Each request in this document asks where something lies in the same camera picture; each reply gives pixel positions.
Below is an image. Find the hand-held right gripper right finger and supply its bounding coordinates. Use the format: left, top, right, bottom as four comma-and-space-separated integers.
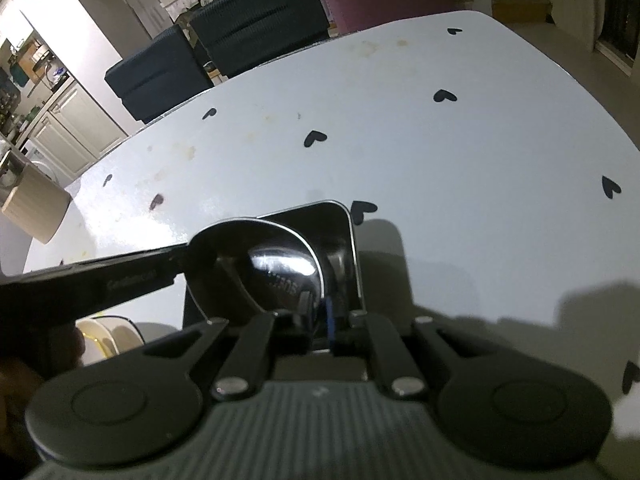
327, 300, 471, 401

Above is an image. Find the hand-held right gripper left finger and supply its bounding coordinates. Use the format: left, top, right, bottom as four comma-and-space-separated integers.
142, 312, 311, 402

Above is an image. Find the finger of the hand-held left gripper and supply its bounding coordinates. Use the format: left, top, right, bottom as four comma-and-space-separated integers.
0, 242, 194, 329

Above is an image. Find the cream two-handled bowl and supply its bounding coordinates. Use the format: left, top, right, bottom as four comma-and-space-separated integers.
75, 314, 147, 367

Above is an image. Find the small round steel bowl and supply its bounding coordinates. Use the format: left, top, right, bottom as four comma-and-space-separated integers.
185, 219, 327, 327

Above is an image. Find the steel rectangular tray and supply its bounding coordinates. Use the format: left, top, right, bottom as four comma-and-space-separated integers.
182, 200, 364, 332

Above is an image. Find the person's left hand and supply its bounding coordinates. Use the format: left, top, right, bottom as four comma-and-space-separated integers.
0, 323, 84, 461

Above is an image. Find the beige thermos with steel lid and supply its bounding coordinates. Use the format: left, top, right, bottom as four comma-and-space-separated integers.
0, 149, 72, 245

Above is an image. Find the white kitchen cabinet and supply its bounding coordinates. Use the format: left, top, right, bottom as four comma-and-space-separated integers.
29, 79, 127, 182

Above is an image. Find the dark blue chair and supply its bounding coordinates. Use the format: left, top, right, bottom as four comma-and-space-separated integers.
104, 24, 217, 124
188, 0, 332, 79

